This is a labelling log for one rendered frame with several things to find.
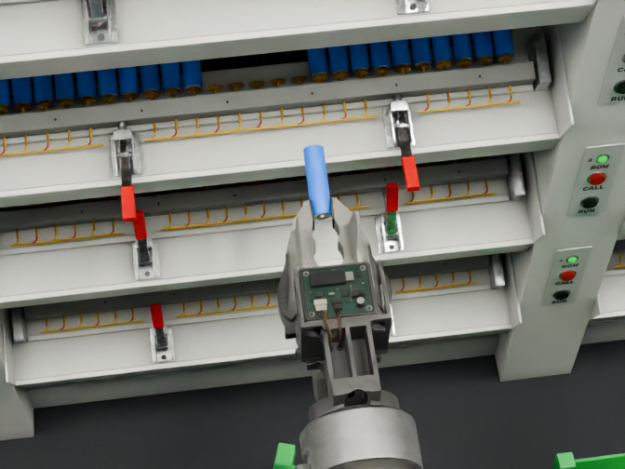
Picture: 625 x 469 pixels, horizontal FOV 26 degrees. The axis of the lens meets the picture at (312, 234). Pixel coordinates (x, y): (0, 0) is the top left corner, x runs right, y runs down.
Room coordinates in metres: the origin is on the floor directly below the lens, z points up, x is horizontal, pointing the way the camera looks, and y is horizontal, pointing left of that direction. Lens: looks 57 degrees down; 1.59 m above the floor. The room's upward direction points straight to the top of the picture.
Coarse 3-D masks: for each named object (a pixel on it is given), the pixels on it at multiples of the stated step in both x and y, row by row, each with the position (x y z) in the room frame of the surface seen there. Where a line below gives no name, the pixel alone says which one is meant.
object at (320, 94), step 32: (512, 64) 0.86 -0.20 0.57; (192, 96) 0.82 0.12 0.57; (224, 96) 0.82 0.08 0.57; (256, 96) 0.82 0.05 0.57; (288, 96) 0.82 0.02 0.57; (320, 96) 0.82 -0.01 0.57; (352, 96) 0.83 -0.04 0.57; (384, 96) 0.83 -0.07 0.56; (448, 96) 0.84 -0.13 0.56; (0, 128) 0.79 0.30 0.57; (32, 128) 0.79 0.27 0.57; (64, 128) 0.79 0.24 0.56; (96, 128) 0.80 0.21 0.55; (256, 128) 0.80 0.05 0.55
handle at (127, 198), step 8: (120, 160) 0.76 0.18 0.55; (128, 160) 0.76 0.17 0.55; (120, 168) 0.75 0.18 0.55; (128, 168) 0.75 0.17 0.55; (128, 176) 0.74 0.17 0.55; (128, 184) 0.73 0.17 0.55; (128, 192) 0.72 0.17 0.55; (128, 200) 0.72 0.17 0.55; (128, 208) 0.71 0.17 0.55; (128, 216) 0.70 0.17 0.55
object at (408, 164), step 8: (400, 128) 0.80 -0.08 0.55; (400, 136) 0.79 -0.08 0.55; (400, 144) 0.78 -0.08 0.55; (408, 144) 0.78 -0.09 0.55; (408, 152) 0.77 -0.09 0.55; (408, 160) 0.76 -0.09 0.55; (408, 168) 0.75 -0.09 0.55; (416, 168) 0.75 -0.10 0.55; (408, 176) 0.74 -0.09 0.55; (416, 176) 0.74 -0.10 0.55; (408, 184) 0.73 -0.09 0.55; (416, 184) 0.73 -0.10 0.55
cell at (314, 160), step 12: (312, 156) 0.70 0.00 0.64; (324, 156) 0.70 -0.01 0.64; (312, 168) 0.69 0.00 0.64; (324, 168) 0.69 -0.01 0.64; (312, 180) 0.68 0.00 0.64; (324, 180) 0.68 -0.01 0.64; (312, 192) 0.67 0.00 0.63; (324, 192) 0.67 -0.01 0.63; (312, 204) 0.66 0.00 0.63; (324, 204) 0.66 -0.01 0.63; (324, 216) 0.65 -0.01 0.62
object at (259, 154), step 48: (528, 48) 0.89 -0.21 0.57; (528, 96) 0.85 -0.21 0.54; (144, 144) 0.79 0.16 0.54; (192, 144) 0.79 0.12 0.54; (240, 144) 0.79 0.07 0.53; (288, 144) 0.79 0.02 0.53; (336, 144) 0.80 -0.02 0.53; (384, 144) 0.80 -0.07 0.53; (432, 144) 0.80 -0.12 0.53; (480, 144) 0.80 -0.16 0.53; (528, 144) 0.81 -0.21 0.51; (0, 192) 0.74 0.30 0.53; (48, 192) 0.74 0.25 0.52; (96, 192) 0.76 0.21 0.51; (144, 192) 0.77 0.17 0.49
